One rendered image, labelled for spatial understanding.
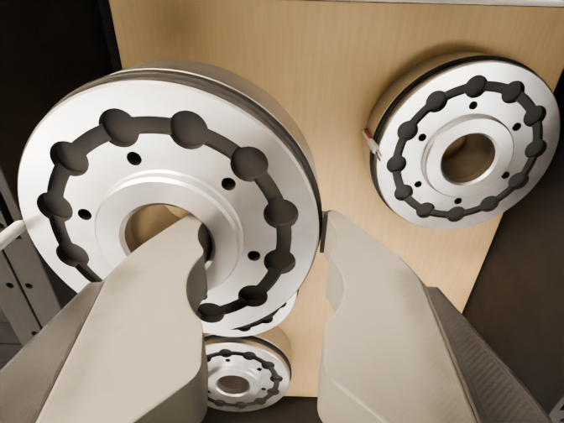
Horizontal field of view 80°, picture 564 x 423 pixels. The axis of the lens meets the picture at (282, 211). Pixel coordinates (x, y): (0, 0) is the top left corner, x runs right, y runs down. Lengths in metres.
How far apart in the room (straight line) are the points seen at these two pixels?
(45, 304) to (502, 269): 0.29
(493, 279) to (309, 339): 0.17
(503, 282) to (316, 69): 0.20
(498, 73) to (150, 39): 0.19
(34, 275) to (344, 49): 0.20
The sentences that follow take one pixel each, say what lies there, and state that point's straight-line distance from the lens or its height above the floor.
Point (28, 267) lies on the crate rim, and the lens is 0.19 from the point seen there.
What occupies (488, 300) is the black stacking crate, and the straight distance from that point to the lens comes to 0.32.
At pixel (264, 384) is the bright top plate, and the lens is 0.34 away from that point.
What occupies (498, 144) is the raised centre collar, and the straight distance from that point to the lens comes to 0.22.
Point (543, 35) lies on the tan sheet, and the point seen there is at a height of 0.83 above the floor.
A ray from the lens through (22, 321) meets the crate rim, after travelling 0.22.
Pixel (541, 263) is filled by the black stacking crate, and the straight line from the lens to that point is 0.27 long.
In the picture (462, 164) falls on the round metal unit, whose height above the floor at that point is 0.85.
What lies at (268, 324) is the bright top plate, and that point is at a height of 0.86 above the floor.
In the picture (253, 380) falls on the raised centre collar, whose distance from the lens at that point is 0.33.
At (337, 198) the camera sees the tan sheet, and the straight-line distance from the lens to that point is 0.25.
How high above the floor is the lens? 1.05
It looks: 59 degrees down
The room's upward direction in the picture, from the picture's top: 178 degrees counter-clockwise
